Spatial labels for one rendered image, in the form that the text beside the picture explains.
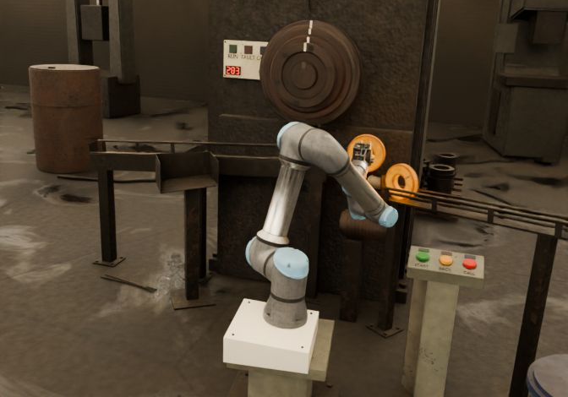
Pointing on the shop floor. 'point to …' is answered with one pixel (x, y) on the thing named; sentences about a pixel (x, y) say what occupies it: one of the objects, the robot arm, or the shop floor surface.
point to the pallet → (440, 180)
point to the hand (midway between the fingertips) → (366, 149)
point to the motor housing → (355, 260)
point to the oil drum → (65, 116)
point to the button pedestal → (439, 313)
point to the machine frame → (244, 126)
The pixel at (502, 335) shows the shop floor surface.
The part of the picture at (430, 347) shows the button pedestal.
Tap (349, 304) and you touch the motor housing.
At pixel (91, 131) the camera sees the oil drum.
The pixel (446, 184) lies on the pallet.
